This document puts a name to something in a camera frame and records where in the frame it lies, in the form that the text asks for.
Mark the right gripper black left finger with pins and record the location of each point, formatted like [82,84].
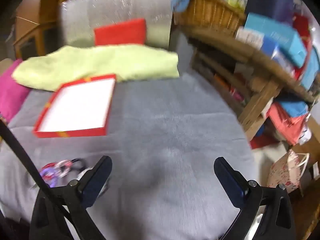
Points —
[93,181]

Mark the wooden cabinet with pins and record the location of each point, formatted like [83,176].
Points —
[36,28]

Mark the floral paper bag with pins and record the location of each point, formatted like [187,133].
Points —
[288,170]

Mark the light blue cardboard box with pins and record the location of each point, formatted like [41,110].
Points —
[288,38]

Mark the magenta pillow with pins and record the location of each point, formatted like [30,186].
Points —
[13,94]

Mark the light green folded blanket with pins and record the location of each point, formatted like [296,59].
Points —
[127,62]

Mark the silver foil insulation panel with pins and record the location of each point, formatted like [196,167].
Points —
[79,18]

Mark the wooden shelf table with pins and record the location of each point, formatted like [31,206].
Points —
[267,81]

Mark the grey bed cover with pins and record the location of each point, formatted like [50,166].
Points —
[163,137]

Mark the small red cushion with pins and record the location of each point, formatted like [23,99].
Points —
[128,32]

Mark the red white jewelry box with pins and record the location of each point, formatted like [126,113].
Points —
[79,108]

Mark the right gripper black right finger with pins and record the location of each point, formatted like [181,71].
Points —
[232,181]

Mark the wicker basket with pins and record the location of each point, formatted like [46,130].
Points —
[211,14]

